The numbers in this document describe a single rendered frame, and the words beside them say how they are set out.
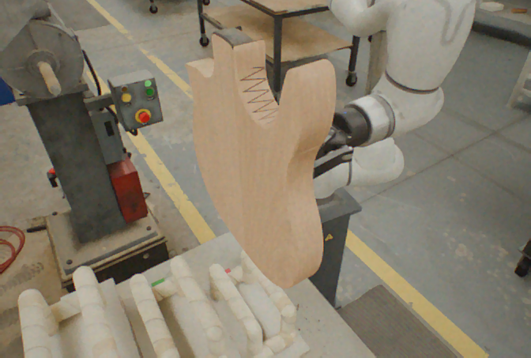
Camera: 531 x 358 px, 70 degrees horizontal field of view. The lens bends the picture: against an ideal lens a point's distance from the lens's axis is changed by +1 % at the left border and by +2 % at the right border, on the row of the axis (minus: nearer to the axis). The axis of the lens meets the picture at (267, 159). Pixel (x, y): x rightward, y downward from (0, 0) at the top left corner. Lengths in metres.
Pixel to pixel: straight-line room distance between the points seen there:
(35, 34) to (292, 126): 1.15
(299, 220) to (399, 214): 2.13
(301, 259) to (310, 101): 0.23
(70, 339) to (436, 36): 0.79
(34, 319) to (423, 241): 2.13
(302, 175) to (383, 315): 1.68
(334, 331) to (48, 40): 1.20
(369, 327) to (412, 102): 1.48
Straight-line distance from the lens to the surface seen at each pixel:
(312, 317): 0.95
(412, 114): 0.74
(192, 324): 0.85
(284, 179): 0.45
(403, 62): 0.70
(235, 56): 0.47
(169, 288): 0.86
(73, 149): 1.80
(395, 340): 2.05
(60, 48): 1.46
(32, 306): 0.73
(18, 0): 1.13
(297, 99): 0.37
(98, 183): 1.92
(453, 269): 2.42
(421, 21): 0.67
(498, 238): 2.70
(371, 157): 1.40
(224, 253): 1.06
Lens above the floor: 1.75
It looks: 37 degrees down
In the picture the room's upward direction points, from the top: straight up
